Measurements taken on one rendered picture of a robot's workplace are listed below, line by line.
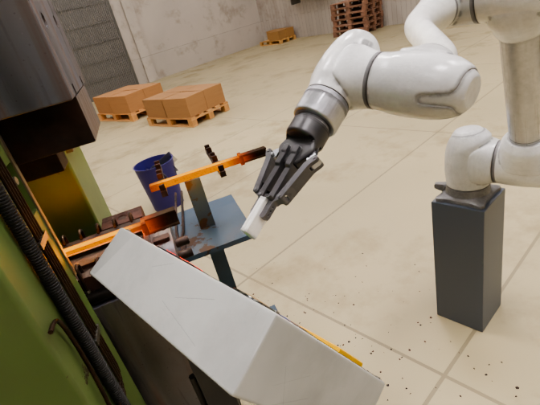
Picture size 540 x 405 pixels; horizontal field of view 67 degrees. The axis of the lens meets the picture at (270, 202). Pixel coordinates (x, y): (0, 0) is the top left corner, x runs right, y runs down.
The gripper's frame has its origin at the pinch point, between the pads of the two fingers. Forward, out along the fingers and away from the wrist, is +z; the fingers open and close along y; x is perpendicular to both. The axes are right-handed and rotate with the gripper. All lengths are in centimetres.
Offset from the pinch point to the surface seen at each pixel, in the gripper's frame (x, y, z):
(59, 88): 29.6, 31.3, -2.4
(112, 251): 16.8, 4.6, 16.8
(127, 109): -209, 678, -181
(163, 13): -279, 1110, -590
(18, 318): 18.8, 12.8, 31.7
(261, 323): 16.8, -26.0, 14.6
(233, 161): -33, 62, -27
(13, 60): 37, 33, -2
